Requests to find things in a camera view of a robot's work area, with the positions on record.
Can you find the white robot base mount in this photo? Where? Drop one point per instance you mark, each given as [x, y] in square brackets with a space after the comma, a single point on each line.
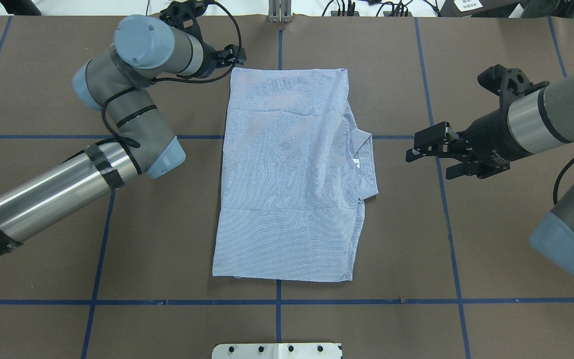
[278, 351]

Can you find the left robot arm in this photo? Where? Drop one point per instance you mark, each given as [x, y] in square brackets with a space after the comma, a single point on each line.
[189, 41]

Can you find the aluminium frame post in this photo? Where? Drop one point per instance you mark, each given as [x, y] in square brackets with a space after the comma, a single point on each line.
[280, 11]

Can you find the blue striped button shirt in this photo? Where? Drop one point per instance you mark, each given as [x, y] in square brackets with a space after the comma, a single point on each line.
[296, 172]

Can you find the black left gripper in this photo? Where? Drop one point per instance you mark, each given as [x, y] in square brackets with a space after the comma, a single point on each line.
[211, 62]

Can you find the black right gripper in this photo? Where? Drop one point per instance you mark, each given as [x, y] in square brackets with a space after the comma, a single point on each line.
[489, 135]

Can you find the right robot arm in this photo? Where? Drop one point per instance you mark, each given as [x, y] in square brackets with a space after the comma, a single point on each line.
[554, 236]

